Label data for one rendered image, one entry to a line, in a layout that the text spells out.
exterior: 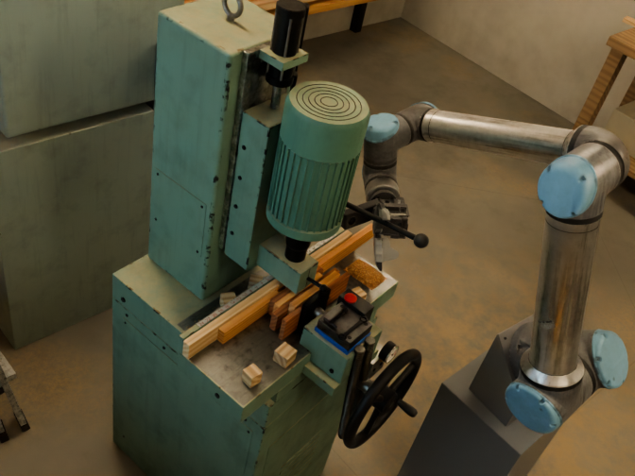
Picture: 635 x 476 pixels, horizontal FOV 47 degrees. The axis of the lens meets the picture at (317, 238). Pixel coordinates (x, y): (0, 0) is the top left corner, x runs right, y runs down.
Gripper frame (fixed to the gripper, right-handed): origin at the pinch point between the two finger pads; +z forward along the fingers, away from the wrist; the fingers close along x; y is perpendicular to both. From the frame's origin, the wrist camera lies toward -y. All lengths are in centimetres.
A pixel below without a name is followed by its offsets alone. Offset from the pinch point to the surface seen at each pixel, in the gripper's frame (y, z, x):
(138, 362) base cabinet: -62, -7, 50
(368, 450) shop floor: 12, -27, 111
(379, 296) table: 2.6, -6.5, 20.9
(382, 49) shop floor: 40, -344, 84
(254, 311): -29.3, 8.4, 14.8
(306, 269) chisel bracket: -17.5, 2.6, 6.0
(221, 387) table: -35.2, 28.1, 20.1
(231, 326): -34.2, 14.0, 14.8
